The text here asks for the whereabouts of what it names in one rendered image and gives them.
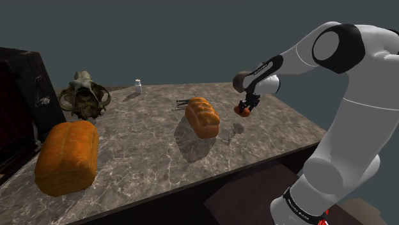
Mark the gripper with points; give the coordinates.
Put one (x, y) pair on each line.
(251, 100)

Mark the small orange round fruit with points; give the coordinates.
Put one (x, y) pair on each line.
(242, 111)

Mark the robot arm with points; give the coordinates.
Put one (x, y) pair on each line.
(358, 124)

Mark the small orange bread loaf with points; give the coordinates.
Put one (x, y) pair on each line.
(202, 117)

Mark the dark metal tool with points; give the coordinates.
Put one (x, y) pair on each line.
(182, 102)

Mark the small white bottle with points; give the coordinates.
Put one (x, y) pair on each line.
(138, 86)

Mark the greenish animal skull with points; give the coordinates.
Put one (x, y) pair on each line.
(84, 99)

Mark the large orange bread loaf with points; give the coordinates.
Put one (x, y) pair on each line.
(67, 157)

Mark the dark open case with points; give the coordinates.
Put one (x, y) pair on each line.
(21, 106)

